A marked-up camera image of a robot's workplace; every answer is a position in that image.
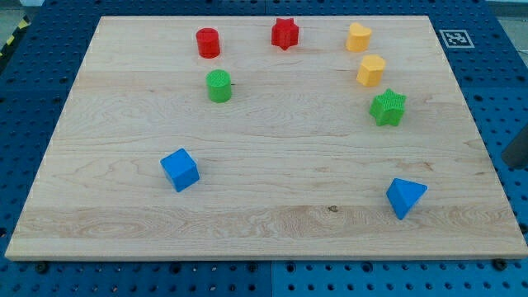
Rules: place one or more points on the wooden board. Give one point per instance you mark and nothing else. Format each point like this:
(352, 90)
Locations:
(292, 166)

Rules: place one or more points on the blue triangle block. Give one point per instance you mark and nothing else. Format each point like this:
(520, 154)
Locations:
(403, 195)

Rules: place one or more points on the green star block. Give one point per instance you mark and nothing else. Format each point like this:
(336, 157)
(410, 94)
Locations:
(388, 108)

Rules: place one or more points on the yellow pentagon block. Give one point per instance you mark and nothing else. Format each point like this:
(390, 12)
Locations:
(371, 70)

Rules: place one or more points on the green cylinder block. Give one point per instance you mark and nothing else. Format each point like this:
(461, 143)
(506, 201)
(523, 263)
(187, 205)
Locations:
(218, 84)

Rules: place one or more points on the white fiducial marker tag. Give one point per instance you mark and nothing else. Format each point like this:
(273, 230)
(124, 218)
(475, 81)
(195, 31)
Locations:
(456, 39)

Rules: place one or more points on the blue cube block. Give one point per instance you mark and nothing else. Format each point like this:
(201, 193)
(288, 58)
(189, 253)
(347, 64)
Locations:
(180, 169)

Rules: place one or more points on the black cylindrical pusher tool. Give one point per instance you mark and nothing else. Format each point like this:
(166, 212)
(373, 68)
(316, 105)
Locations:
(515, 154)

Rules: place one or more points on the red cylinder block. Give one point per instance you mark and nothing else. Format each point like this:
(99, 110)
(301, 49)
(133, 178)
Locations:
(208, 43)

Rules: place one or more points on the yellow heart block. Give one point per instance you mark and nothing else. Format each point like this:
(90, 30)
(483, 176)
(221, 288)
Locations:
(358, 38)

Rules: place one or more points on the red star block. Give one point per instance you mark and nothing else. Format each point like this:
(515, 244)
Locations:
(285, 33)

